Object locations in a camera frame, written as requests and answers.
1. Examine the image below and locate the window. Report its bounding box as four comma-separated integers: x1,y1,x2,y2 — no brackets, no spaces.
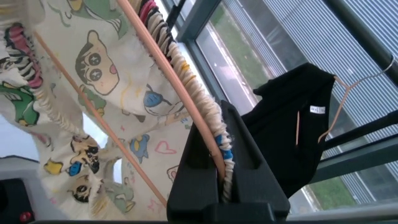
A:
160,0,398,216

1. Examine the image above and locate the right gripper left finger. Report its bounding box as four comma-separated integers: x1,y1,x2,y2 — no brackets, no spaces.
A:
166,122,225,223

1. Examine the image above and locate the pink clothes hanger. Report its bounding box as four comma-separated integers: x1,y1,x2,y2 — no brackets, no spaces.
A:
30,0,227,208
294,58,396,147

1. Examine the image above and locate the black garment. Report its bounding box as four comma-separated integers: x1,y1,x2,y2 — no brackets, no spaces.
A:
240,62,337,199

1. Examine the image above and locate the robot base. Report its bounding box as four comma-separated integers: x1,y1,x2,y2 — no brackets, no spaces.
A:
0,154,68,222

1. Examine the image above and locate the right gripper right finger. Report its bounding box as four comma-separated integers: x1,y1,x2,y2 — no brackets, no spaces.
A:
220,100,291,223

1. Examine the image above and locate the cream printed garment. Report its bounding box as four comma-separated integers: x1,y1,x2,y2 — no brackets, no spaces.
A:
0,0,236,222

